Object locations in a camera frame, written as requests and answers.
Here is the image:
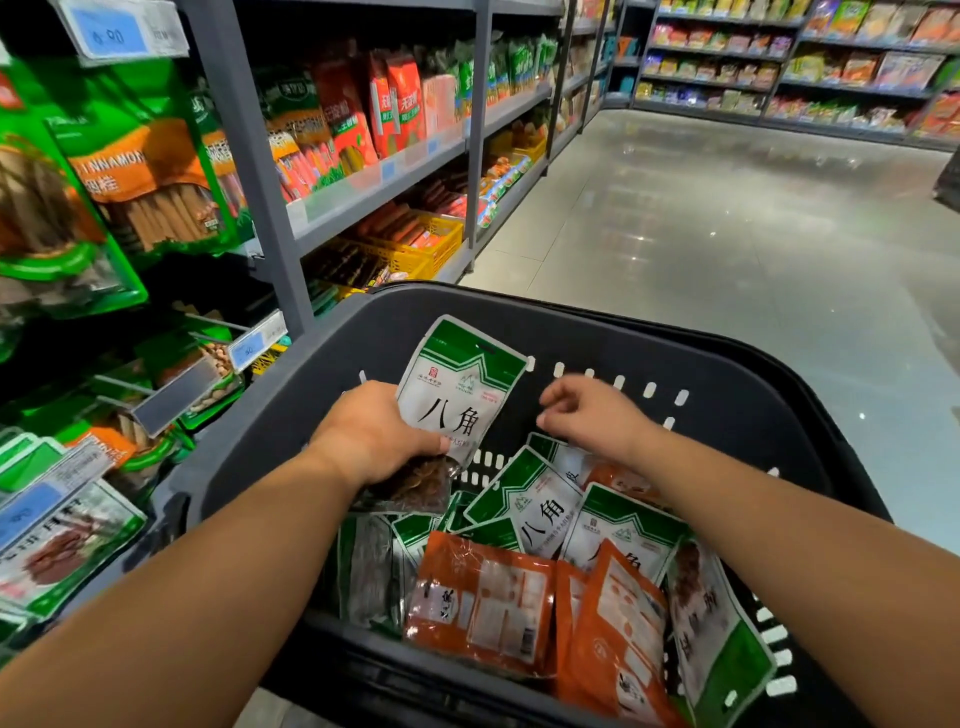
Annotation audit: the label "person's right hand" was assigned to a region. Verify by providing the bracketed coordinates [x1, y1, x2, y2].
[535, 372, 665, 470]

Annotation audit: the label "person's left hand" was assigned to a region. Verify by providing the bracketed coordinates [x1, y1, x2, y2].
[304, 379, 453, 491]

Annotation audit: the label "black shopping basket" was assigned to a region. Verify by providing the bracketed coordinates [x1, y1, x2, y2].
[150, 282, 894, 728]

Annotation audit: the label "star anise packets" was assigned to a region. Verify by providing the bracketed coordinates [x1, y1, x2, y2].
[360, 312, 530, 515]

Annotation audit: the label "pile of packets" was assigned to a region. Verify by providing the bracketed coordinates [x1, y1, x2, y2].
[330, 427, 782, 728]

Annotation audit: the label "row of green white packets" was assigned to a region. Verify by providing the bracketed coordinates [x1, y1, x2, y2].
[0, 427, 149, 624]

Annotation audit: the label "green orange Guangxi cinnamon bags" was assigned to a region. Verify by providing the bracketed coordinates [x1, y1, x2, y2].
[0, 90, 149, 324]
[45, 60, 252, 264]

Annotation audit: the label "person's right forearm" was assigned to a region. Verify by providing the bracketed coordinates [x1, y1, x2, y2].
[630, 427, 960, 728]

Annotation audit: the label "person's left forearm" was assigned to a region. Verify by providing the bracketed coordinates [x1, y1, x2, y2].
[0, 450, 362, 728]

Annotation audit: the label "row of red orange packets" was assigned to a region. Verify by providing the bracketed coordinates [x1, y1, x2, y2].
[262, 52, 459, 204]

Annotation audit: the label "blue white price tag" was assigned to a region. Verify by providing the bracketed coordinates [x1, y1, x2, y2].
[225, 307, 290, 374]
[52, 0, 192, 65]
[0, 435, 117, 552]

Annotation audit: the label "yellow display trays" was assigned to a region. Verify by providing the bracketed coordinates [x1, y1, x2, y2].
[307, 202, 467, 302]

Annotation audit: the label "gray metal shelving unit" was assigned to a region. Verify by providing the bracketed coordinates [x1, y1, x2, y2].
[180, 0, 632, 335]
[607, 0, 960, 155]

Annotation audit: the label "rows of colourful packaged goods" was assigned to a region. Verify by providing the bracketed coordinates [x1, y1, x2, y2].
[637, 0, 960, 140]

